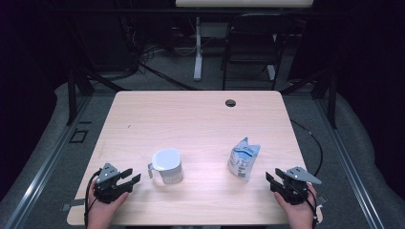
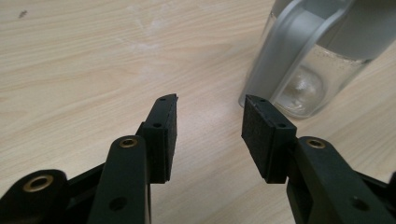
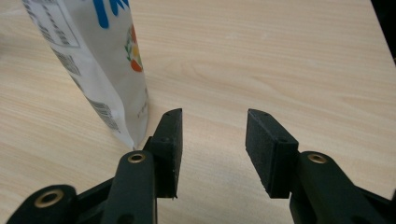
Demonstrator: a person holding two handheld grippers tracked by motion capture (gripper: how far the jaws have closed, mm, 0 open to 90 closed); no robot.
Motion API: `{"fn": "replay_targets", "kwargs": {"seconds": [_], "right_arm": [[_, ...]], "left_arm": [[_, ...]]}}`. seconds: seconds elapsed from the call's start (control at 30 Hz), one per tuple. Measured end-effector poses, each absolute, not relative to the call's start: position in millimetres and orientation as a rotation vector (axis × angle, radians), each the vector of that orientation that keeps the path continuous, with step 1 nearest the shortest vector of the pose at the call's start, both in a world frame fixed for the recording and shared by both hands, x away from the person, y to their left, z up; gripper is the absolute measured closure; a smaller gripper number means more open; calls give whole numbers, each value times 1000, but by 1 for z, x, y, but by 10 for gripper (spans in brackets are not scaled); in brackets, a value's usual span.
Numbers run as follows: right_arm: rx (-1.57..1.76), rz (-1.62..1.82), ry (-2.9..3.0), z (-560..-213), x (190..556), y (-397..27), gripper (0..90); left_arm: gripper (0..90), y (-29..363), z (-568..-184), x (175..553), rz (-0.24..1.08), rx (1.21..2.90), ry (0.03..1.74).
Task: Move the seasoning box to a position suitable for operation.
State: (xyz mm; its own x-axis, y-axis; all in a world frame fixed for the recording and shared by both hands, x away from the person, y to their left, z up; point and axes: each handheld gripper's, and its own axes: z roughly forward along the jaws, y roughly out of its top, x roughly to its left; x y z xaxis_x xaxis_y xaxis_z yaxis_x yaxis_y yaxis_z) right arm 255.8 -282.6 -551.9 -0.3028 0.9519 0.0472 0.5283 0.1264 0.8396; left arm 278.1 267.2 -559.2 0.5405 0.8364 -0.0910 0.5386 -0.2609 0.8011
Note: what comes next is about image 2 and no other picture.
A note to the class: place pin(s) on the clear glass jar grey lid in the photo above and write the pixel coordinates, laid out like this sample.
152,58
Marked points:
306,59

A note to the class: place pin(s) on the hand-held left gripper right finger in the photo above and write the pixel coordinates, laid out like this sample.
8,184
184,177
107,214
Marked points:
267,146

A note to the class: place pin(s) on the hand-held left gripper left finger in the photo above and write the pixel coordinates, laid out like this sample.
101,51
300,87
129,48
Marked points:
157,146

